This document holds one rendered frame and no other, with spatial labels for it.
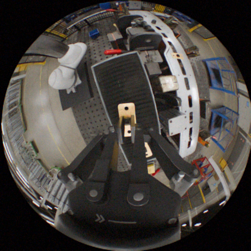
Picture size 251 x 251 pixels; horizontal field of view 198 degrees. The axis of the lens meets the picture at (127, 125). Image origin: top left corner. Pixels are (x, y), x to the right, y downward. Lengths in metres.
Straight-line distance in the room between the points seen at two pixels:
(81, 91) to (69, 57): 0.34
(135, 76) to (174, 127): 0.24
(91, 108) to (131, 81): 0.60
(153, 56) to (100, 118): 0.64
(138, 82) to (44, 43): 0.50
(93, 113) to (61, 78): 0.44
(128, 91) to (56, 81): 0.50
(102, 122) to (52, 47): 0.76
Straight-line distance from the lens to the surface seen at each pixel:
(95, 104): 0.77
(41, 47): 0.50
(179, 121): 0.35
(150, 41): 0.34
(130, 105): 0.20
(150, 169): 0.39
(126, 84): 0.23
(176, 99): 0.34
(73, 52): 0.60
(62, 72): 0.63
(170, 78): 0.36
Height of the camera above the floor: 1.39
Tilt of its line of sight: 67 degrees down
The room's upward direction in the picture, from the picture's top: 175 degrees counter-clockwise
